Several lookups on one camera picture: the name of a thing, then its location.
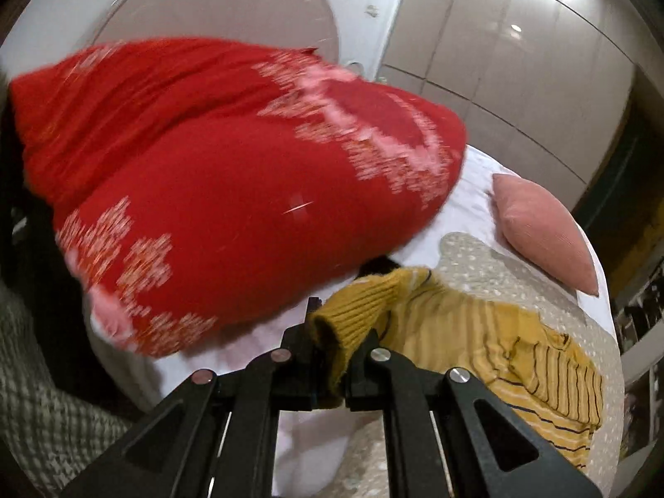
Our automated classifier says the beige glossy wardrobe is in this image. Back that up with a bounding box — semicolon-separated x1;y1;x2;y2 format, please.
378;0;640;211

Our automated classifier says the rounded padded headboard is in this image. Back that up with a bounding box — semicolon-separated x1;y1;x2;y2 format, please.
2;0;416;91

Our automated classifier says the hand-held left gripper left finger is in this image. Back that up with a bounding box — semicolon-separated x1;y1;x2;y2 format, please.
62;295;327;498

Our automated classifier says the black phone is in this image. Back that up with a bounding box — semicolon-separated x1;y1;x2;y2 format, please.
358;255;401;279

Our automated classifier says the beige dotted quilt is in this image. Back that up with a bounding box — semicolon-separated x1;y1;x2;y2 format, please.
322;231;626;498

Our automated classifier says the yellow framed doorway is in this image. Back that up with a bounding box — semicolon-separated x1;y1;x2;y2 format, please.
571;75;664;276

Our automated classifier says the pink cushion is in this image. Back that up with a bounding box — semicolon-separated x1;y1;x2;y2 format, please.
490;173;598;296

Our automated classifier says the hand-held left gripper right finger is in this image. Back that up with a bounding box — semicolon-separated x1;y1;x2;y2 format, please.
343;328;603;498

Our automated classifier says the yellow striped sweater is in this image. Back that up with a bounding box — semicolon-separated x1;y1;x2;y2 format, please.
306;266;605;473

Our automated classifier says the red floral long pillow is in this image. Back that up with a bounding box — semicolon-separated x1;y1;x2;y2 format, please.
9;36;466;359

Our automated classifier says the houndstooth patterned cloth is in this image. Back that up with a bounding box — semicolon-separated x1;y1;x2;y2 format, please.
0;280;137;498

